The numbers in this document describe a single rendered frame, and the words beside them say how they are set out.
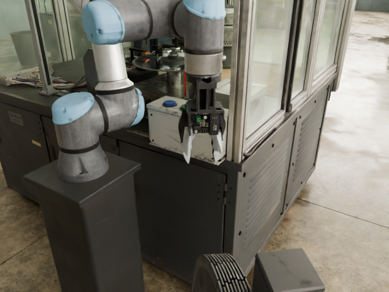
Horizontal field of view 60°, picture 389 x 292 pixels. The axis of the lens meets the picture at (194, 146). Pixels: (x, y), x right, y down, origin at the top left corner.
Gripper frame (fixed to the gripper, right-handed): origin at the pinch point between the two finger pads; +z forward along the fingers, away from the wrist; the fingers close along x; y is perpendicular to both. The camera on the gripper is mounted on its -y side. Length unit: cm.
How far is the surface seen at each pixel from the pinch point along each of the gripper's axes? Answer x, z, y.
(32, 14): -64, -21, -102
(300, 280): 4.7, -9.0, 44.5
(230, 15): 34, -16, -136
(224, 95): 14.4, 1.7, -46.7
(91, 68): -38, 0, -85
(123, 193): -21.7, 24.1, -21.8
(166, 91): -6, 6, -67
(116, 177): -22.8, 16.2, -19.0
